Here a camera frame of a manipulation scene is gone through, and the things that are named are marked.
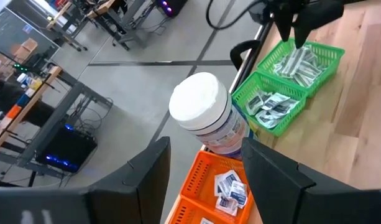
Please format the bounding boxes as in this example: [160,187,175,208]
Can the green striped bandage packet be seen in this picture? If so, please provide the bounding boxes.
[301,46,321,65]
[294,60,323,88]
[280,48,306,78]
[273,58,290,78]

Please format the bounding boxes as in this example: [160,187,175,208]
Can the white packet with blue label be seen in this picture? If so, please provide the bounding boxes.
[214,169,242,198]
[214,195,240,217]
[228,180,249,209]

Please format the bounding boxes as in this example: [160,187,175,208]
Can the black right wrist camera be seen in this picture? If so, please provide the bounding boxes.
[248,0,273,26]

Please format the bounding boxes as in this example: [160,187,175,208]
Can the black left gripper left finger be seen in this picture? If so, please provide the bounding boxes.
[0,136,172,224]

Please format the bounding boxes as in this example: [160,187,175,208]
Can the black computer tower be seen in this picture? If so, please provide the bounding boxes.
[35,123,98,174]
[155,0,188,19]

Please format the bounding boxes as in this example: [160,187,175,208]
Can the orange plastic basket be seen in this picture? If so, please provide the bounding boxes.
[167,197,224,224]
[180,150,255,224]

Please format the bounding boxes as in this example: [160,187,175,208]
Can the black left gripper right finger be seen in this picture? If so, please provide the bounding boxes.
[241,138,381,224]

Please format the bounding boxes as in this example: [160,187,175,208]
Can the person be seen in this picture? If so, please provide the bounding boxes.
[0,70,25,122]

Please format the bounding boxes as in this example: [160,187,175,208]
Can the brown cardboard box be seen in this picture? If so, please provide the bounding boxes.
[14,37,39,62]

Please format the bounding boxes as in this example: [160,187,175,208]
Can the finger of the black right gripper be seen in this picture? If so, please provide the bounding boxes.
[272,2,295,43]
[294,0,345,49]

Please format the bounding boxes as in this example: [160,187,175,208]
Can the white antiseptic wipe packet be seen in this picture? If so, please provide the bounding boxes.
[260,92,291,112]
[245,93,265,116]
[254,109,283,129]
[270,98,300,121]

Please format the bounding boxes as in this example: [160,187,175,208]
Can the white wipes canister blue label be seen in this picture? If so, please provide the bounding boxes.
[168,71,252,161]

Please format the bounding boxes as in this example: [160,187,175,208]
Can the wooden top metal desk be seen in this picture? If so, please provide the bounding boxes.
[47,0,154,52]
[0,65,114,187]

